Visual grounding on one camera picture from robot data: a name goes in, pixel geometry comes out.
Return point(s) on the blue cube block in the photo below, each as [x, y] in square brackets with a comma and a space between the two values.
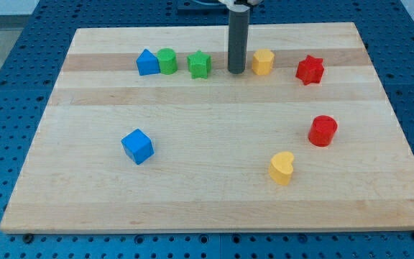
[137, 146]

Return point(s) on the blue triangle block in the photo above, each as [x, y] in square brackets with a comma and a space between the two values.
[147, 63]

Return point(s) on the wooden board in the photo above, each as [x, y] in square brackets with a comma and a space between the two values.
[213, 139]

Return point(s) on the green star block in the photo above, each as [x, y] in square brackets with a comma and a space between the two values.
[199, 65]

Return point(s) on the green cylinder block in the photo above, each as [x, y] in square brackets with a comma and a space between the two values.
[167, 61]

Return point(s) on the yellow heart block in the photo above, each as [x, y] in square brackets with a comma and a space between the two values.
[281, 167]

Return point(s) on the yellow hexagon block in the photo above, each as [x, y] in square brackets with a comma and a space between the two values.
[262, 62]

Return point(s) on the red cylinder block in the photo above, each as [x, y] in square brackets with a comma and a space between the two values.
[322, 131]

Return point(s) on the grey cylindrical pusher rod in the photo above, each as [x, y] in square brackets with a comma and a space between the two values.
[237, 38]

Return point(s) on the red star block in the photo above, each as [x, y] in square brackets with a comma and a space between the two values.
[310, 70]

